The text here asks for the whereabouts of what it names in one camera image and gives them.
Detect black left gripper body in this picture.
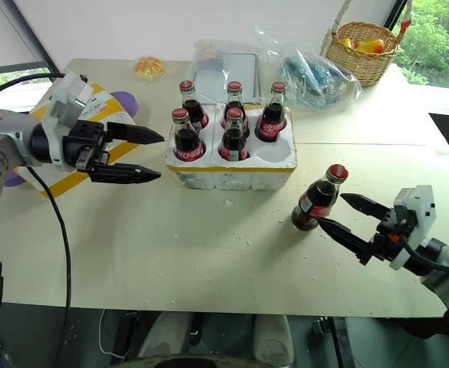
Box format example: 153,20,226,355
61,120,112,173

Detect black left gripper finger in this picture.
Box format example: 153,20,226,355
106,121,167,146
87,163,163,186

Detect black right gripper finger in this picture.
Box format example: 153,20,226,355
317,217,375,266
339,192,395,222

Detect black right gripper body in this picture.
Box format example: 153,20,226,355
368,208,410,262

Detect glass cola bottle red cap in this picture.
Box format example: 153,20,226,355
178,79,210,133
253,80,289,144
290,163,350,233
170,107,207,163
220,80,252,140
217,107,251,163

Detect white foam box yellow tape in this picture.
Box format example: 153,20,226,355
27,81,141,199

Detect white foam crate yellow tape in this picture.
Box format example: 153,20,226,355
163,101,299,192

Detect purple flat object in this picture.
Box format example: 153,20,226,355
2,90,140,188

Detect golden bread bun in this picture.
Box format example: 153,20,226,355
132,55,168,81

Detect pale rounded shape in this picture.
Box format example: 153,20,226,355
252,314,295,366
137,311,191,359

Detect clear plastic bag blue contents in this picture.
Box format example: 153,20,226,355
253,24,364,113

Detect woven wicker basket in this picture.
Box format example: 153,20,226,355
325,21,402,87

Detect orange fruit piece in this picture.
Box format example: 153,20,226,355
355,38,386,55

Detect red white hanging strip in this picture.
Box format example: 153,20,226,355
397,2,414,40

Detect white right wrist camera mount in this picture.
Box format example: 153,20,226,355
388,184,438,270

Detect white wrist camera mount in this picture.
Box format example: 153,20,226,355
388,184,438,270
41,71,95,173

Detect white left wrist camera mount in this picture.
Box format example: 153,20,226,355
41,71,95,173

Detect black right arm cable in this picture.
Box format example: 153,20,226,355
399,234,449,275

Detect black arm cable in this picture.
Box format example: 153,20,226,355
399,234,449,275
0,72,73,368

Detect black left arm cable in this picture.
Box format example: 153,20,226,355
0,72,73,368

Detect black table frame leg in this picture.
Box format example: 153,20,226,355
311,315,357,368

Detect black window frame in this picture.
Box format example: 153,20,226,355
0,0,66,80

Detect thin white cable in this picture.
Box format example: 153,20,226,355
98,307,127,360

